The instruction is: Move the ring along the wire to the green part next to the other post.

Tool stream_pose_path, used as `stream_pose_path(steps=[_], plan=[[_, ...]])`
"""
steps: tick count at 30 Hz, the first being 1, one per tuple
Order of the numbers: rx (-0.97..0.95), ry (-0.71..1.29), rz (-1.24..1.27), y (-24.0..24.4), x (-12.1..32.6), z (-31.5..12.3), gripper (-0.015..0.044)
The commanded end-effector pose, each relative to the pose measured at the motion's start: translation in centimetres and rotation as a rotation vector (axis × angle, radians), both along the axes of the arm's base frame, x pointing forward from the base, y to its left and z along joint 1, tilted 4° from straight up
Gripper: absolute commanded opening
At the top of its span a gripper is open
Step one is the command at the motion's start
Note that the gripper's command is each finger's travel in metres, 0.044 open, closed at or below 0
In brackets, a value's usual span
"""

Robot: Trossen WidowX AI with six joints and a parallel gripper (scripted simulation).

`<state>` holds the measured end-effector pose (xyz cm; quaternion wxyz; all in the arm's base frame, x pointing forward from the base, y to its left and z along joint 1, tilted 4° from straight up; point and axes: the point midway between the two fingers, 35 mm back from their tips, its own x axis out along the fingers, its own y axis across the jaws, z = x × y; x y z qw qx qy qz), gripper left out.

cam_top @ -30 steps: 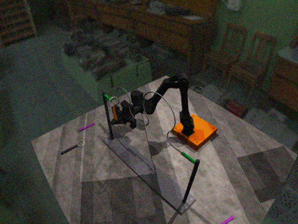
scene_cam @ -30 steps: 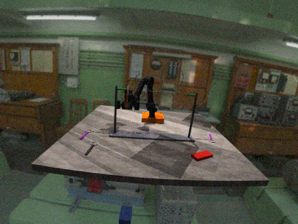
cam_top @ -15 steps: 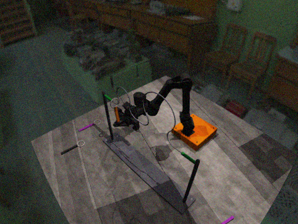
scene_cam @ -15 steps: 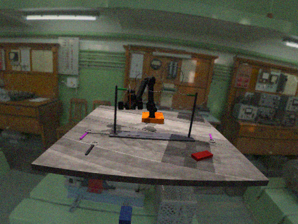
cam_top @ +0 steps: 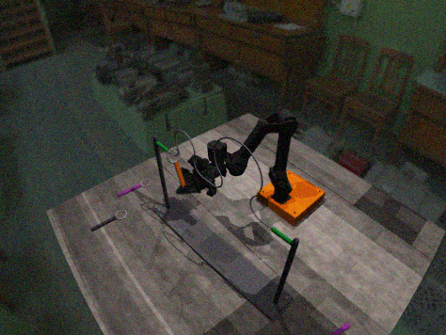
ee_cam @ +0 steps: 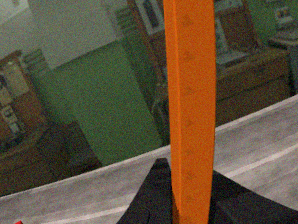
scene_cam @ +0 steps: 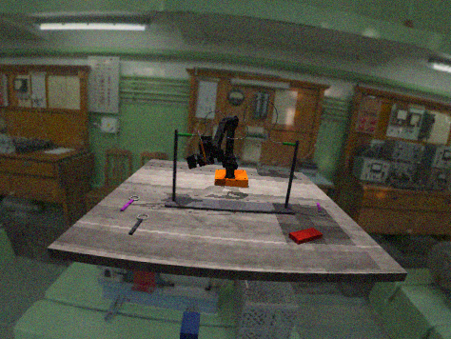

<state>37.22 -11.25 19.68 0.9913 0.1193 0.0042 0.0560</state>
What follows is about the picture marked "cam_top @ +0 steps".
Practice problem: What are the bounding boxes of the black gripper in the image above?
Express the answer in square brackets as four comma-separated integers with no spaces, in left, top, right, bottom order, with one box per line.
[176,165,217,197]

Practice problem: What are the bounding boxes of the orange handle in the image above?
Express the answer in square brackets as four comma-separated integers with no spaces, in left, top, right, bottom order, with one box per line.
[167,147,185,187]

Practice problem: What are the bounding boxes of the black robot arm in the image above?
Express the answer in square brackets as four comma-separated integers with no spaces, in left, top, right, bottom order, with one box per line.
[195,109,298,204]

